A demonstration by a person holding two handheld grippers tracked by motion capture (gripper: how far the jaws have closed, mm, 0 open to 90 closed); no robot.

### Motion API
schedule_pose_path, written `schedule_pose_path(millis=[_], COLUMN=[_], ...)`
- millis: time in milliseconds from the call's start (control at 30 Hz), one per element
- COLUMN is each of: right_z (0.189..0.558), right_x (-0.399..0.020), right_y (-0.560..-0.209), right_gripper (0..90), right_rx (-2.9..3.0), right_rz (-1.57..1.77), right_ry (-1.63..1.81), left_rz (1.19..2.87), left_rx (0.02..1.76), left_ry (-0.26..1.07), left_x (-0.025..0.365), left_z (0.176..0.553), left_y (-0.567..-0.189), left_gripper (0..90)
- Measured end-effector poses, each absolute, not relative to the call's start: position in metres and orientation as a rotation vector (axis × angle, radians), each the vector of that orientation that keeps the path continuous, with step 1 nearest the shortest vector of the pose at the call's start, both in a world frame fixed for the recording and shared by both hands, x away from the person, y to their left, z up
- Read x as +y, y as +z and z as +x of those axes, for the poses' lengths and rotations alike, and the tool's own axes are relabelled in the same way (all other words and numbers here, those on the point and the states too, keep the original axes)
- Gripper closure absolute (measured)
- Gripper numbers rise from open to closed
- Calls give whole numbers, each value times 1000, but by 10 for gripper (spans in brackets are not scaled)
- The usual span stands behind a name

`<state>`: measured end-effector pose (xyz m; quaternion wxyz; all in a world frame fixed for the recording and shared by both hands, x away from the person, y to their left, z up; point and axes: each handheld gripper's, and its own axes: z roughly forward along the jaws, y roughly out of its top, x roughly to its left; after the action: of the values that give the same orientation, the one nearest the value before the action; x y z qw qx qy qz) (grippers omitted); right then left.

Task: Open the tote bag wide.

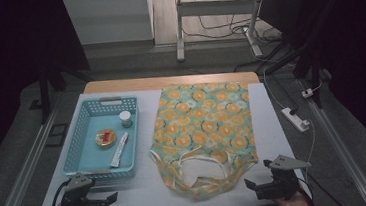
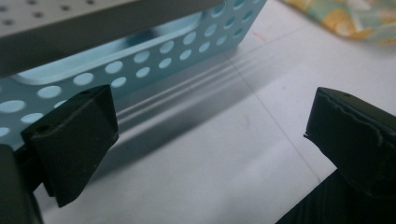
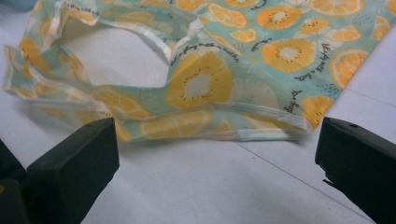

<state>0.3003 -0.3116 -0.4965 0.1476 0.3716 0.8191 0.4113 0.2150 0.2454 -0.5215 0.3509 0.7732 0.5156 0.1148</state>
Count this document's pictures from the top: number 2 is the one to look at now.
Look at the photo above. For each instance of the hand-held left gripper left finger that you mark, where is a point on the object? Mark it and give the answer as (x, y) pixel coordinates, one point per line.
(71, 146)

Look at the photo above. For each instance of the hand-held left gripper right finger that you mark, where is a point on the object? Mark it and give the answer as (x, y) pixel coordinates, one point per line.
(351, 140)

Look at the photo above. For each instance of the light blue perforated plastic basket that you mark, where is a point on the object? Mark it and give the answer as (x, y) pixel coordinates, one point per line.
(99, 75)

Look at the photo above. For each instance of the green yellow patterned fabric bag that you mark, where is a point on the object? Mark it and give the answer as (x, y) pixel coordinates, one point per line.
(342, 18)

